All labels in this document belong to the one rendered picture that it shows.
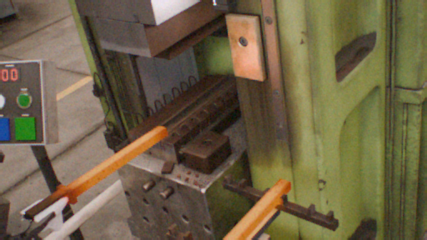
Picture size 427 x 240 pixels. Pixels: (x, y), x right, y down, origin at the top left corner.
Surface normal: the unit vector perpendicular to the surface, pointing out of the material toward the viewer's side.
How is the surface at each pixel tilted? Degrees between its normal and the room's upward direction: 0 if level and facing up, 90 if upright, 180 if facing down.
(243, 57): 90
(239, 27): 90
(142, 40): 90
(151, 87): 90
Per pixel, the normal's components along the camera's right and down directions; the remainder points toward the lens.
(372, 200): -0.51, 0.52
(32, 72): -0.27, 0.05
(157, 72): 0.78, 0.21
